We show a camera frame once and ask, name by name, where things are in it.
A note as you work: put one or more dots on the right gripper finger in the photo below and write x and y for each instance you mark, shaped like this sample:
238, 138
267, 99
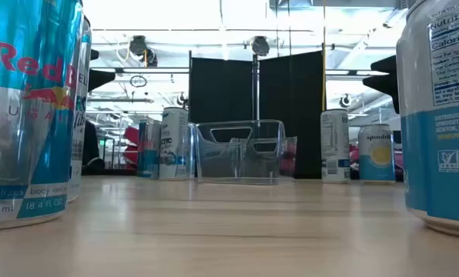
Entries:
387, 86
387, 65

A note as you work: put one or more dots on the white blue Spindrift lemon can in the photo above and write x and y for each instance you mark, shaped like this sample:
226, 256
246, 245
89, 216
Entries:
376, 154
437, 154

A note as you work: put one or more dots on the blue silver Red Bull can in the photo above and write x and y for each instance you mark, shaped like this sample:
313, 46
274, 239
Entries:
148, 150
21, 134

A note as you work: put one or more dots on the rack with red bins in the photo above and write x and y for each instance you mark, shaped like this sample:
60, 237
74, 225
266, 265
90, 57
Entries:
354, 155
131, 148

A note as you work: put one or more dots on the black folding screen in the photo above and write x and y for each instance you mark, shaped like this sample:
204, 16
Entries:
218, 92

